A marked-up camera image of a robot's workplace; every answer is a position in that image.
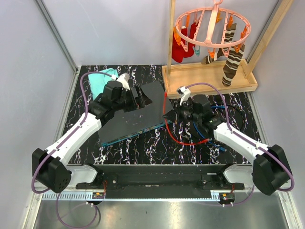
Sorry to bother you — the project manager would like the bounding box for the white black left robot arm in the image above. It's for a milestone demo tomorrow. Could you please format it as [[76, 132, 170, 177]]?
[[31, 81, 152, 194]]

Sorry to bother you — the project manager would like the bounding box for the black cable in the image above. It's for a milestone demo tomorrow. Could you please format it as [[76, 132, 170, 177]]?
[[185, 100, 246, 148]]

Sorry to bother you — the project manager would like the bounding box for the pink round clip hanger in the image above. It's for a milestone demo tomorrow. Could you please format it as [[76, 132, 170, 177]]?
[[173, 0, 251, 58]]

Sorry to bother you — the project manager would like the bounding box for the dark grey network switch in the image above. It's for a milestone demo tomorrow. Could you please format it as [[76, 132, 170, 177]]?
[[98, 81, 173, 146]]

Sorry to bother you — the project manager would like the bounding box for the brown striped sock long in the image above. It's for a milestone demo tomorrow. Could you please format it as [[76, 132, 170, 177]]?
[[222, 44, 245, 86]]

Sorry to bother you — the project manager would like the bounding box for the red sock right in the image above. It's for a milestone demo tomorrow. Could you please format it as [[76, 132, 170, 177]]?
[[182, 22, 197, 58]]

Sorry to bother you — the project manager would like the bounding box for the blue cable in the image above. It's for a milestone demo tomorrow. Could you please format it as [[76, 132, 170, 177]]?
[[190, 104, 227, 153]]

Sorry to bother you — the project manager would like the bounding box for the folded teal cloth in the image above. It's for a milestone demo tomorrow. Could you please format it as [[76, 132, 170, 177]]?
[[88, 68, 119, 100]]

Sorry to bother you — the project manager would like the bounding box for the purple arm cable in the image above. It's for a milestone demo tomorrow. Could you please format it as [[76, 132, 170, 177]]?
[[185, 82, 295, 207], [31, 71, 117, 227]]

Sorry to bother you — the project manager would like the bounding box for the red sock left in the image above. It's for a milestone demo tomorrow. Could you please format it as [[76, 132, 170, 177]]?
[[172, 32, 186, 63]]

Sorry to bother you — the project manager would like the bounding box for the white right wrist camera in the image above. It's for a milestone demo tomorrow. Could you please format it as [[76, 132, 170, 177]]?
[[177, 86, 191, 106]]

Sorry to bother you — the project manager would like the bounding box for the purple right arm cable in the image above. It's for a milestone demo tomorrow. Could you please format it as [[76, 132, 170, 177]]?
[[185, 82, 295, 207]]

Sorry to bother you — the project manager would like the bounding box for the brown striped sock rear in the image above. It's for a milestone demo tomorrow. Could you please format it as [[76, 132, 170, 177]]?
[[201, 24, 238, 65]]

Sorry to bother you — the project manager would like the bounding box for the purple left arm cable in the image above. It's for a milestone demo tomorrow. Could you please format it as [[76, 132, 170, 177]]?
[[31, 71, 117, 227]]

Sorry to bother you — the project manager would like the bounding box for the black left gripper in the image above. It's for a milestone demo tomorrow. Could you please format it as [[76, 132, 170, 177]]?
[[113, 84, 153, 113]]

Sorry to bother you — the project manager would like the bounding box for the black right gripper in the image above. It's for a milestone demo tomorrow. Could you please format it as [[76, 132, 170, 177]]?
[[163, 99, 202, 125]]

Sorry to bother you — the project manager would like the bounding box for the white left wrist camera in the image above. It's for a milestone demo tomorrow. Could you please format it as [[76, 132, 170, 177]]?
[[111, 73, 130, 91]]

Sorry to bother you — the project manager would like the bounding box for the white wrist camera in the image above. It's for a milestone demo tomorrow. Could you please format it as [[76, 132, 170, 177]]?
[[177, 86, 191, 106], [111, 73, 130, 91]]

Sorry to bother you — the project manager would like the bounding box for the red cable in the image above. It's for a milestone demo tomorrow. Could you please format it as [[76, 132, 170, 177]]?
[[163, 92, 210, 146]]

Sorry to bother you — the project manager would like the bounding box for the wooden rack with tray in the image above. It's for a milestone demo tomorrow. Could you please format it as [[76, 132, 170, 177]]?
[[162, 0, 293, 98]]

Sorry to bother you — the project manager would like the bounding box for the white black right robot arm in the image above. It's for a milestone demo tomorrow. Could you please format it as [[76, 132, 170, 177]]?
[[163, 95, 295, 196]]

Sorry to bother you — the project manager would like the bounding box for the red sock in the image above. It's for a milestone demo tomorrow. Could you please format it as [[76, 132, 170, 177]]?
[[182, 22, 197, 58], [172, 32, 186, 63]]

